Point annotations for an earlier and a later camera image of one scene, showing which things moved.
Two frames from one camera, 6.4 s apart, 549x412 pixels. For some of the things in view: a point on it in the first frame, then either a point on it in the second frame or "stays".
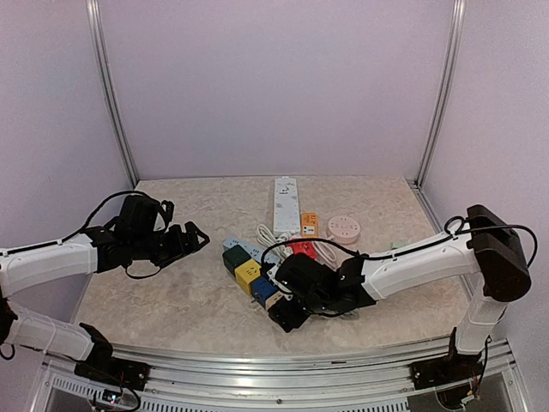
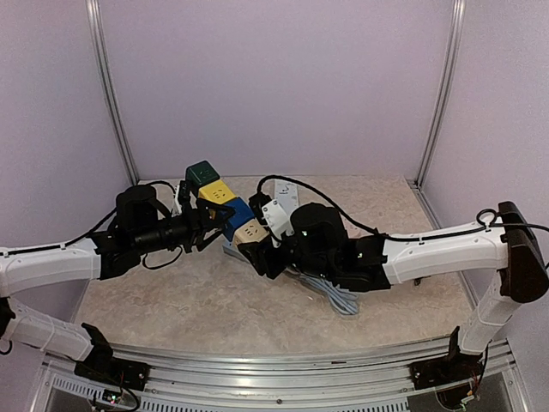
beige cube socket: x=272 y=299 to x=250 y=233
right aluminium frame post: x=458 y=20 stays
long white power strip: x=286 y=214 stays
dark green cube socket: x=233 y=257 to x=201 y=172
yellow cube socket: x=246 y=274 to x=216 y=191
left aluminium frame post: x=105 y=83 stays
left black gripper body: x=164 y=251 to x=190 y=228
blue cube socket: x=262 y=288 to x=240 y=215
